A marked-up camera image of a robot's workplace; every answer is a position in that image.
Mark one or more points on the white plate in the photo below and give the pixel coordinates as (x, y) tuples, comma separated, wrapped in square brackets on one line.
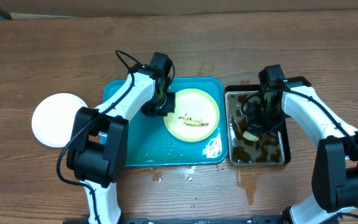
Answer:
[(53, 118)]

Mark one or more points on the black rinse tray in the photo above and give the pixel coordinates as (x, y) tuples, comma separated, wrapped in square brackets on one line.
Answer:
[(270, 149)]

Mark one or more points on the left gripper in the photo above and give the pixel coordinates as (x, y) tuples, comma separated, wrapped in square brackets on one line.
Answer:
[(169, 107)]

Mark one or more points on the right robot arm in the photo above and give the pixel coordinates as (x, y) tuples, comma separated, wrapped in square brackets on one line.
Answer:
[(335, 174)]

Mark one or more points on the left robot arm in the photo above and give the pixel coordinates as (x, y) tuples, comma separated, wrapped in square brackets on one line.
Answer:
[(97, 149)]

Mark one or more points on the teal plastic tray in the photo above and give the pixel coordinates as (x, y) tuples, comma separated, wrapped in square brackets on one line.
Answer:
[(150, 143)]

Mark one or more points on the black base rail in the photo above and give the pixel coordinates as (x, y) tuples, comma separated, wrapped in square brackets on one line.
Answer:
[(257, 219)]

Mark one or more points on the yellow-green rimmed plate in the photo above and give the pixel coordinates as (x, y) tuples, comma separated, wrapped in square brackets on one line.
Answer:
[(196, 115)]

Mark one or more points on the teal yellow sponge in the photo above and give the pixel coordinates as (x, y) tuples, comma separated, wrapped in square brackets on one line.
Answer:
[(251, 135)]

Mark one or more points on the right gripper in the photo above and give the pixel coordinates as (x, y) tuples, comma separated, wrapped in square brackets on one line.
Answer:
[(255, 125)]

